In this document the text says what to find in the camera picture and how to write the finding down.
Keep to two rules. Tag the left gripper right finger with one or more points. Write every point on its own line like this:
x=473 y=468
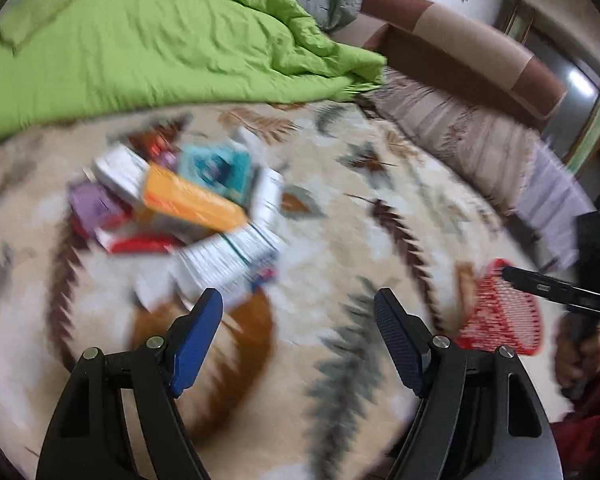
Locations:
x=479 y=416

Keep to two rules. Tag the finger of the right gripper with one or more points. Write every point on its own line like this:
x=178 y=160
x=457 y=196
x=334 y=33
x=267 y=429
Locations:
x=574 y=298

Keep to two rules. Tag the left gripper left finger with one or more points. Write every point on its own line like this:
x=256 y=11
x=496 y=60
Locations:
x=87 y=437

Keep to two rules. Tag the red foot patch box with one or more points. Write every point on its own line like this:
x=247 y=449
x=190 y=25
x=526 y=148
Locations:
x=137 y=243

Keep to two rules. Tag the white blue medicine box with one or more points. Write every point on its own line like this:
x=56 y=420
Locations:
x=236 y=264

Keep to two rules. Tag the teal tissue packet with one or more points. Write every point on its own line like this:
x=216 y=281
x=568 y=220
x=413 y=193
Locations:
x=220 y=168

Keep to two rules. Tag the red plastic basket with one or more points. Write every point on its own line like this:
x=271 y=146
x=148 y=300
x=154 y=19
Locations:
x=503 y=316

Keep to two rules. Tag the striped brown pillow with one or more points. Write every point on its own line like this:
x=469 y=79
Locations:
x=489 y=150

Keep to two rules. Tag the leaf patterned bed blanket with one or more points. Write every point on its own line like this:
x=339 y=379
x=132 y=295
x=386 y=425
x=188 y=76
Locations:
x=297 y=385

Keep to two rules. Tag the purple wrapper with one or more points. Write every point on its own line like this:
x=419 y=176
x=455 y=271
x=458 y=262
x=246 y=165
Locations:
x=94 y=207

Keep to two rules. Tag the orange medicine box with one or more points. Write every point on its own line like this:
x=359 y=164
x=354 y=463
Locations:
x=166 y=193

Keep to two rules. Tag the brown padded headboard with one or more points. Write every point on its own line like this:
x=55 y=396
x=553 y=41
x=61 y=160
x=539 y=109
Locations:
x=435 y=45

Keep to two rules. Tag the red candy wrapper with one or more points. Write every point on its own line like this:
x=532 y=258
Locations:
x=152 y=144

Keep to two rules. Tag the green quilt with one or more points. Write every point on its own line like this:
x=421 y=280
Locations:
x=62 y=60

